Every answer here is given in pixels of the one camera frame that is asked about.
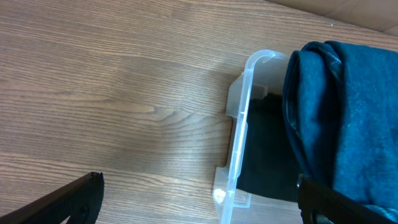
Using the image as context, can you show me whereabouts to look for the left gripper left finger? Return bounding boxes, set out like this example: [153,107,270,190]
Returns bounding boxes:
[1,172,104,224]

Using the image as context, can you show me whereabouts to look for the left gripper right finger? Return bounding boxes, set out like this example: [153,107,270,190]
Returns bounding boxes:
[297,176,394,224]

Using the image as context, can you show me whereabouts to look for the large black cloth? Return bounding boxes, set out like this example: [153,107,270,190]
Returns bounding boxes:
[237,93,302,202]

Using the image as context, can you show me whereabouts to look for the blue denim jeans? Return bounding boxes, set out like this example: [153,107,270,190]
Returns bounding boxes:
[282,41,397,221]

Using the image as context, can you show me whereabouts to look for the clear plastic storage bin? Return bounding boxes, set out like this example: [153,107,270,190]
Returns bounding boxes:
[212,50,302,224]

